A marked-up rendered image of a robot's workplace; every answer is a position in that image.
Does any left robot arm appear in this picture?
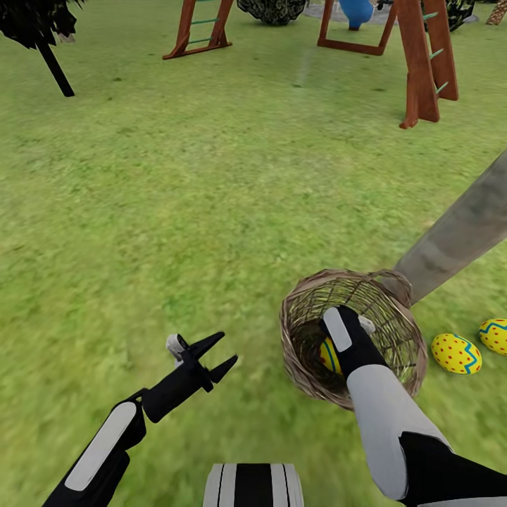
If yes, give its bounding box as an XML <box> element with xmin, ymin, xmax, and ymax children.
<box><xmin>43</xmin><ymin>332</ymin><xmax>238</xmax><ymax>507</ymax></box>

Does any wicker basket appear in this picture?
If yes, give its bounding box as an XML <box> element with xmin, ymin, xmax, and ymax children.
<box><xmin>279</xmin><ymin>268</ymin><xmax>429</xmax><ymax>412</ymax></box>

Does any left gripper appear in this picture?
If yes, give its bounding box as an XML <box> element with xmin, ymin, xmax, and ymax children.
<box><xmin>160</xmin><ymin>332</ymin><xmax>238</xmax><ymax>408</ymax></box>

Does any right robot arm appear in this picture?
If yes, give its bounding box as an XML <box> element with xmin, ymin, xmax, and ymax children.
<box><xmin>319</xmin><ymin>305</ymin><xmax>507</xmax><ymax>507</ymax></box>

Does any easter egg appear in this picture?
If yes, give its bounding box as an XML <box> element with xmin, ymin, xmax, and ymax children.
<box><xmin>432</xmin><ymin>334</ymin><xmax>482</xmax><ymax>375</ymax></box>
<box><xmin>479</xmin><ymin>318</ymin><xmax>507</xmax><ymax>356</ymax></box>
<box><xmin>313</xmin><ymin>334</ymin><xmax>343</xmax><ymax>380</ymax></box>

